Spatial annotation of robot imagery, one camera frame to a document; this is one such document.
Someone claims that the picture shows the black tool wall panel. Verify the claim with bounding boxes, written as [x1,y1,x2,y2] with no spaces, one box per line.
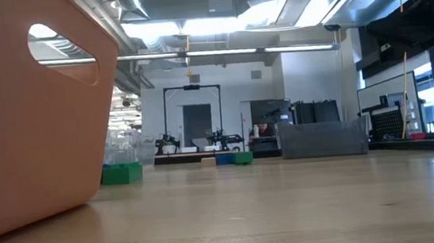
[250,97,294,128]

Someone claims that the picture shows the orange plastic bin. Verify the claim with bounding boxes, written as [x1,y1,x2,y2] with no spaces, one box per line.
[0,0,138,243]

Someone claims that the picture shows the white board black frame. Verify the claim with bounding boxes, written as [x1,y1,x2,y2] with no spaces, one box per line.
[355,71,424,141]

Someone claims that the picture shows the black background gantry frame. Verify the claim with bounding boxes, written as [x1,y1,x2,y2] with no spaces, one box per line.
[161,81,227,151]

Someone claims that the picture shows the background work table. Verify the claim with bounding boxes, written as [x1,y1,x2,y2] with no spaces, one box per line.
[153,146,246,168]

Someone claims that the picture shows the long ceiling light bar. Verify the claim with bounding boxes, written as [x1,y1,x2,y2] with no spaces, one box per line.
[37,31,341,79]

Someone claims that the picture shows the green toy brick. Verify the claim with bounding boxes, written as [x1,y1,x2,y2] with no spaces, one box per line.
[99,160,145,187]
[232,150,254,167]

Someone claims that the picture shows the grey translucent plastic bin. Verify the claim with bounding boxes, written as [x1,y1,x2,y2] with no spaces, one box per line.
[275,114,372,164]

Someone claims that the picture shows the blue toy brick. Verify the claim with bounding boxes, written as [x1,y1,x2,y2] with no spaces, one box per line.
[215,152,235,167]

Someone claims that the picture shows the black pegboard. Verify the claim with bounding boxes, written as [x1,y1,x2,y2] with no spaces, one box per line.
[370,106,406,142]

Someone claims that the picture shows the clear plastic bin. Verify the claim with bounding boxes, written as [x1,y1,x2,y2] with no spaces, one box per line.
[101,126,159,171]

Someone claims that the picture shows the short yellow hanging cable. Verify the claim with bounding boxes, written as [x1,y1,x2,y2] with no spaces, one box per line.
[182,34,194,77]

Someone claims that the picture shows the black side counter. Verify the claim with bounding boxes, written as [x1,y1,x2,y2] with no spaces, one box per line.
[368,135,434,162]

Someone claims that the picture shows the black storage cases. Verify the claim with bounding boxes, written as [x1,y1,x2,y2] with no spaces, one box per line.
[290,97,341,126]

